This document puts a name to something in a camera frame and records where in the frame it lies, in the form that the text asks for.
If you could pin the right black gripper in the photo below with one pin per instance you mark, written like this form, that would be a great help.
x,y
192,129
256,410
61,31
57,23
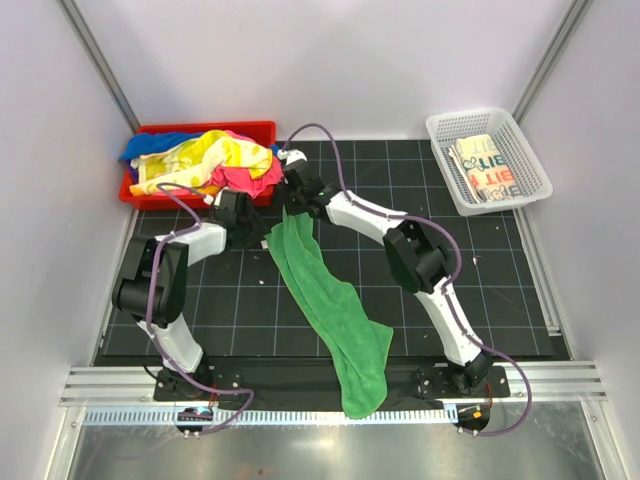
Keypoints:
x,y
289,208

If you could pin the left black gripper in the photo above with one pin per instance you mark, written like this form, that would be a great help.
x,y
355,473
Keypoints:
x,y
259,229

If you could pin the green towel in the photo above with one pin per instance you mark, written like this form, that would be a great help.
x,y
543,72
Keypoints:
x,y
358,346

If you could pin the printed rabbit towel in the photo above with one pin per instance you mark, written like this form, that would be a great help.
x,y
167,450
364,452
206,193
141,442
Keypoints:
x,y
484,169

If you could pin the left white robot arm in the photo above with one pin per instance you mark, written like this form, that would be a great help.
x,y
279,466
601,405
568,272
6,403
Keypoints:
x,y
151,286

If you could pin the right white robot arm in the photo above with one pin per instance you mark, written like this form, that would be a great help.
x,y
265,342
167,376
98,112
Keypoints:
x,y
418,259

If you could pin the pink towel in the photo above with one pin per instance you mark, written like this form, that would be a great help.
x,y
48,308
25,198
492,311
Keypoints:
x,y
247,166

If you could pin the yellow white towel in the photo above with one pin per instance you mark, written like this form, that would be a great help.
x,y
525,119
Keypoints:
x,y
189,164

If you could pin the blue towel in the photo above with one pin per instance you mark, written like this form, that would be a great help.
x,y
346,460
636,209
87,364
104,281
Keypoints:
x,y
146,143

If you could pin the black grid mat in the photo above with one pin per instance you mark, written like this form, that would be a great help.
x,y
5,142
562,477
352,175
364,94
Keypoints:
x,y
237,304

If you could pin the white perforated basket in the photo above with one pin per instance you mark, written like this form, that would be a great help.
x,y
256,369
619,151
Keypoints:
x,y
444,129

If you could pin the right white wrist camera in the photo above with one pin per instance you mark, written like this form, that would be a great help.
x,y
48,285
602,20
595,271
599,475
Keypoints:
x,y
291,159

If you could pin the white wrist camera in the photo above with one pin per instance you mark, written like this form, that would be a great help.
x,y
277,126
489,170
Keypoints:
x,y
213,200
291,159

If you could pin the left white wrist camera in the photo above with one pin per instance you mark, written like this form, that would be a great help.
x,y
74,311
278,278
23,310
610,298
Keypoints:
x,y
213,200

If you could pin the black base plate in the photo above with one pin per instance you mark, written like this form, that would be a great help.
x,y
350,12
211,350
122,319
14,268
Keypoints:
x,y
311,384

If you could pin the slotted cable duct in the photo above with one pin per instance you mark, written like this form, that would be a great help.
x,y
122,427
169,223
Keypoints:
x,y
184,416

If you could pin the aluminium frame rail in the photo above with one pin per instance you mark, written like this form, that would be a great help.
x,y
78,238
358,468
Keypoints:
x,y
543,381

